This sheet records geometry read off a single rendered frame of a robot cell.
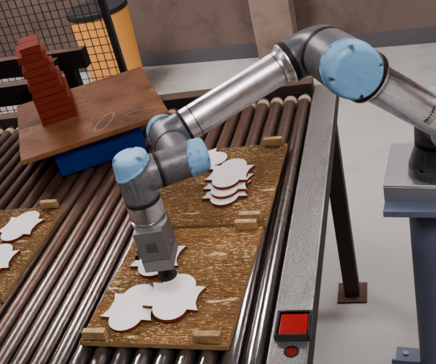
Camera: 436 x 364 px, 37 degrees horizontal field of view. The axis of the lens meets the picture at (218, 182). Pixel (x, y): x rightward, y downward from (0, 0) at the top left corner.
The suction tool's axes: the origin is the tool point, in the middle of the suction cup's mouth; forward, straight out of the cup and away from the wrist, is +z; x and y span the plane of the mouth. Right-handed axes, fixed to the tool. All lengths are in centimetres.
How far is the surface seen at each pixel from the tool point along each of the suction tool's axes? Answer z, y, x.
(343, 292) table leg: 101, -99, 36
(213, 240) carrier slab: 7.8, -21.2, 7.1
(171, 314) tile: 6.3, 6.0, 0.0
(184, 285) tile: 6.3, -3.3, 1.9
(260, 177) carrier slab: 8, -49, 19
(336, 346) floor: 101, -70, 31
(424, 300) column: 52, -38, 61
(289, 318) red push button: 8.5, 9.0, 26.1
